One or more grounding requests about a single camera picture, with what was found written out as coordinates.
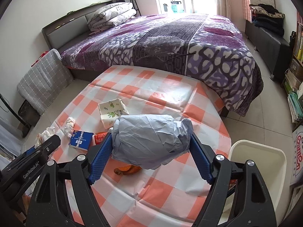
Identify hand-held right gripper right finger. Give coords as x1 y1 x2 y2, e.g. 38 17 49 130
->
189 132 277 227

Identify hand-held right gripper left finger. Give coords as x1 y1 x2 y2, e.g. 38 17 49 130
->
26 132 113 227

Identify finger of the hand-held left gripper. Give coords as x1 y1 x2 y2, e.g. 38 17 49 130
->
35 134 61 156

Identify large red snack packet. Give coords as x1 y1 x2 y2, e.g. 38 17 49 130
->
94 132 107 146

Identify grey plastic bag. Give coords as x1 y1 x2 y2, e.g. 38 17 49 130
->
111 114 194 170

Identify white plastic waste bin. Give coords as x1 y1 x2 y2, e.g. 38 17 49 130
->
223 140 293 227

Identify crumpled white tissue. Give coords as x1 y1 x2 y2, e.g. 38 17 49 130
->
64 117 76 138
35 126 56 148

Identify small blue box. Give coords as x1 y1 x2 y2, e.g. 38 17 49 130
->
68 130 94 151

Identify brown fruit peel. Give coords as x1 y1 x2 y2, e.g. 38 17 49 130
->
113 165 143 176

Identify dark mesh basket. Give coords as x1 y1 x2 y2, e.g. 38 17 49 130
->
18 99 41 127

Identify black floor stand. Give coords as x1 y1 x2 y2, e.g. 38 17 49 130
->
0 93 30 138

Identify white green-print tissue pack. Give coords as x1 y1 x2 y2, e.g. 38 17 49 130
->
98 98 130 129

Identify orange checked tablecloth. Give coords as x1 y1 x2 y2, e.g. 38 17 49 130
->
51 65 234 227

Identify red cloth item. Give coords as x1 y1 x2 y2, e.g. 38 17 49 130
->
32 51 47 66

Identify blue white water carton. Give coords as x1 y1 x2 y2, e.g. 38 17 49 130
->
290 124 303 186

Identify pile of white papers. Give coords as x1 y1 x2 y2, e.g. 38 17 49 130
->
288 184 303 218

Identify stacks of books and boxes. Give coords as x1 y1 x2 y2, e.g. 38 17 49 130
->
283 68 303 124

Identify purple patterned blanket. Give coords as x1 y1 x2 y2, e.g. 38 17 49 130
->
60 14 264 118

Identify bed with purple cover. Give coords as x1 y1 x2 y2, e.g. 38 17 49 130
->
41 0 264 118

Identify black storage bench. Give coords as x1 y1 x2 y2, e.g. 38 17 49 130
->
245 20 293 84

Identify wooden bookshelf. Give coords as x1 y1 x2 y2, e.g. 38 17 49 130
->
281 9 303 124

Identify folded white quilt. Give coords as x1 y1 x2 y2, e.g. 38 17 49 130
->
87 2 137 33

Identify middle row of books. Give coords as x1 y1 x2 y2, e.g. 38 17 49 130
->
293 22 303 61

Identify blue plastic basket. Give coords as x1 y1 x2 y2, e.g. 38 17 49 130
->
169 1 183 14

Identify pile of dark clothes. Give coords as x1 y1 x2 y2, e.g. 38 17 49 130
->
250 3 286 37

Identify white curtain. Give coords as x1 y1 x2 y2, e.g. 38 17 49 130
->
216 0 231 20

